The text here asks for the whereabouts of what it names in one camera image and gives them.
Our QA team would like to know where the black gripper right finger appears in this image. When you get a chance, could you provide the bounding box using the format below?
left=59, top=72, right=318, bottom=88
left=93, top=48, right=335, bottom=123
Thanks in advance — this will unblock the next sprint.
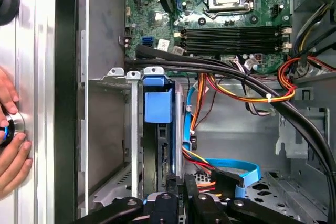
left=183, top=173, right=305, bottom=224

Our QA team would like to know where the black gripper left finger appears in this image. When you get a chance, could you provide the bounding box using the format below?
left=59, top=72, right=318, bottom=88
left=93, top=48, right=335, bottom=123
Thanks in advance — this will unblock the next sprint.
left=69, top=173, right=184, bottom=224

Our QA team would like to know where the hard disk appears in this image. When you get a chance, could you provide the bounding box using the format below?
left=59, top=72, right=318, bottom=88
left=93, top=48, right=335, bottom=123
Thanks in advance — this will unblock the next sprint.
left=141, top=76, right=184, bottom=204

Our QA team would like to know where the silver disk bay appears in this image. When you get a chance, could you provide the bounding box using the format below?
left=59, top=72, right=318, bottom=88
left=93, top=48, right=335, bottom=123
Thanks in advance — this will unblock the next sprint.
left=88, top=66, right=184, bottom=201

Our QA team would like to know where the person's hand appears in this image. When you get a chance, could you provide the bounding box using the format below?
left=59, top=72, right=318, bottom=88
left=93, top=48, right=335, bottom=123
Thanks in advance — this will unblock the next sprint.
left=0, top=68, right=34, bottom=200

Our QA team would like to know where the silver optical drive cage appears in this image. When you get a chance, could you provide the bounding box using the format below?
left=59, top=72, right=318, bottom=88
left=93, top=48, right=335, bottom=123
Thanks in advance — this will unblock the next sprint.
left=275, top=74, right=336, bottom=224

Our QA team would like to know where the black open PC case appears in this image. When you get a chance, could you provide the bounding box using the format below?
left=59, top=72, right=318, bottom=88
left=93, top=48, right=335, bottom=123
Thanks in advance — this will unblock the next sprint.
left=54, top=0, right=336, bottom=224

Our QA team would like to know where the black RAM slot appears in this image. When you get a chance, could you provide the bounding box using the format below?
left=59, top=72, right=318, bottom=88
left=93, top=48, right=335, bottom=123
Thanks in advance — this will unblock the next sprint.
left=174, top=26, right=292, bottom=38
left=178, top=39, right=292, bottom=54

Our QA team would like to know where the green motherboard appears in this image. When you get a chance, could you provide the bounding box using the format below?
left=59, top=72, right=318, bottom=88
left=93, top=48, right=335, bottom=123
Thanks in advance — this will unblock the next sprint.
left=124, top=0, right=293, bottom=75

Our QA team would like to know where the black round puck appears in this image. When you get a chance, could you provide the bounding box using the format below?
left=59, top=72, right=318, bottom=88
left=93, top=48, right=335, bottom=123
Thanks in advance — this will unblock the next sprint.
left=0, top=0, right=21, bottom=26

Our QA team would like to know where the orange red power wire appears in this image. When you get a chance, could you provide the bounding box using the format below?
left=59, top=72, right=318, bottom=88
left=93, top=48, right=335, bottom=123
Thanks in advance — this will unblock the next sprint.
left=182, top=147, right=245, bottom=196

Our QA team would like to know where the blue data wire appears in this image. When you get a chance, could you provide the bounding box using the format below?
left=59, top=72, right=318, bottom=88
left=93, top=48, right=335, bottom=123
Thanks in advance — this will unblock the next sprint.
left=182, top=82, right=261, bottom=198

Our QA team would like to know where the orange power wire bundle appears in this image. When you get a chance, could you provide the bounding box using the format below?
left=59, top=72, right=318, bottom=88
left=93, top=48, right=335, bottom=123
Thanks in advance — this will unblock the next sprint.
left=190, top=56, right=336, bottom=130

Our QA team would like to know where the yellow black wire bundle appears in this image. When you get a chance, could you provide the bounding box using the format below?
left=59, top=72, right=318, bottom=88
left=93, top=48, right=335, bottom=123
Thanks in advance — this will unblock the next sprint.
left=291, top=3, right=334, bottom=59

